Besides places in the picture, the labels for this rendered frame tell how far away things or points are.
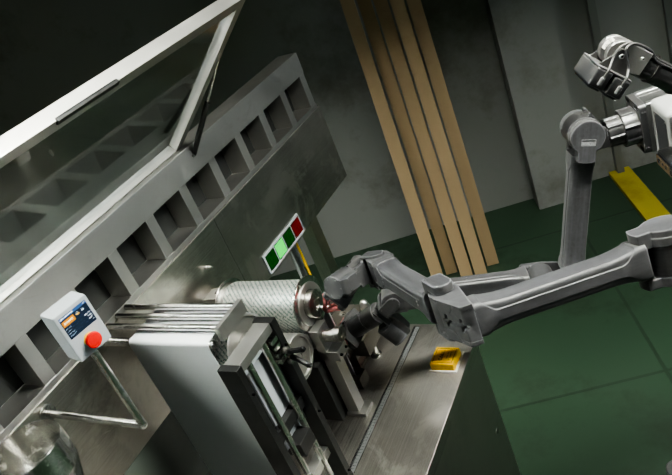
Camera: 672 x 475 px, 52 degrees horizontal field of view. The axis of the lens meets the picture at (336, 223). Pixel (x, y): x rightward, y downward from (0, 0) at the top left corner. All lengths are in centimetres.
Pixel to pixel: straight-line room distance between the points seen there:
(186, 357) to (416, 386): 69
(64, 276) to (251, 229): 68
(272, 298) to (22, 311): 59
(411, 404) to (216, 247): 70
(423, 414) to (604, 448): 115
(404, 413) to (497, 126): 255
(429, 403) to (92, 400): 85
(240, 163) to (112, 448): 92
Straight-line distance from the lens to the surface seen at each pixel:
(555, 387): 312
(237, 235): 208
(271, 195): 223
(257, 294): 181
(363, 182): 420
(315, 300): 177
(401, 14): 350
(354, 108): 402
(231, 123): 212
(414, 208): 368
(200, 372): 157
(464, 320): 117
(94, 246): 171
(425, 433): 183
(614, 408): 301
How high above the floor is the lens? 220
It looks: 27 degrees down
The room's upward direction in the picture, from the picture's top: 22 degrees counter-clockwise
